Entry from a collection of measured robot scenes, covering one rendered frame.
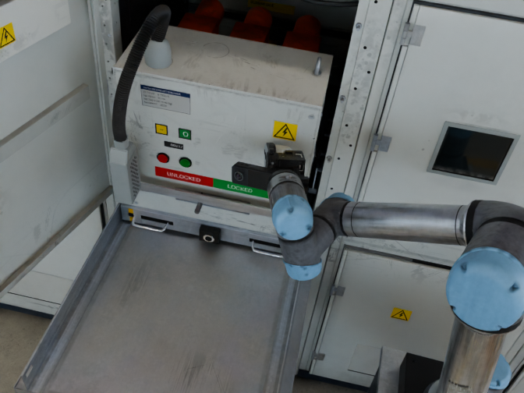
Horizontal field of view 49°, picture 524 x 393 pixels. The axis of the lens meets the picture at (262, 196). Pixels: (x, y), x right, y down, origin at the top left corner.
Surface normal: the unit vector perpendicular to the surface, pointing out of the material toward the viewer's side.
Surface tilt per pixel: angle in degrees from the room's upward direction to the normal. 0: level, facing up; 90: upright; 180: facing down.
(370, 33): 90
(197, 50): 4
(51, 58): 90
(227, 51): 4
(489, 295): 82
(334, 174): 90
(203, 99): 94
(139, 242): 0
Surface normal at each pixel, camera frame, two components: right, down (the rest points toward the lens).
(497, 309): -0.58, 0.40
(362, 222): -0.66, 0.10
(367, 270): -0.20, 0.66
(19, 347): 0.09, -0.73
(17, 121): 0.90, 0.36
